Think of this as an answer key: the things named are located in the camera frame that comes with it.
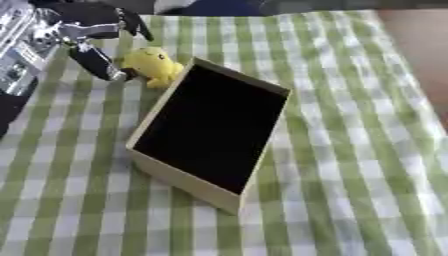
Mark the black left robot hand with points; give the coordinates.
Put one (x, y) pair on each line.
(96, 60)

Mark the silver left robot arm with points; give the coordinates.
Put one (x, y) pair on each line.
(20, 56)

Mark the tan cardboard box black inside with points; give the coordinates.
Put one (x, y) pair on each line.
(210, 130)

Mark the yellow soft toy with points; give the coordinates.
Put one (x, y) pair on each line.
(153, 63)

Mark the person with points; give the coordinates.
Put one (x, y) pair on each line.
(216, 6)

